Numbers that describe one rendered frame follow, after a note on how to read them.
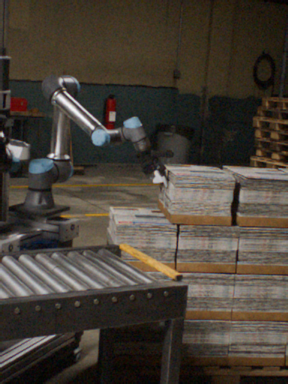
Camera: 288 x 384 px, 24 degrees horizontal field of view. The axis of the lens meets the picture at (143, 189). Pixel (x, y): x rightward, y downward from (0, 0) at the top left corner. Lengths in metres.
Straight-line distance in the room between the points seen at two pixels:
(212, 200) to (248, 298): 0.52
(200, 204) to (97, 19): 7.28
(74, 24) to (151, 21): 1.26
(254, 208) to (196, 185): 0.30
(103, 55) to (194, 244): 7.27
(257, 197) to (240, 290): 0.45
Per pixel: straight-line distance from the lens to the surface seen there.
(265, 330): 3.37
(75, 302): 2.14
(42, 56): 9.82
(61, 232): 3.24
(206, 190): 3.09
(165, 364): 2.43
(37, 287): 2.23
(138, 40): 10.47
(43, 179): 3.29
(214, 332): 3.31
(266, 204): 3.19
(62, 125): 3.38
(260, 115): 9.92
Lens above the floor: 1.50
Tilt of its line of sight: 10 degrees down
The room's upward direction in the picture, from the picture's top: 4 degrees clockwise
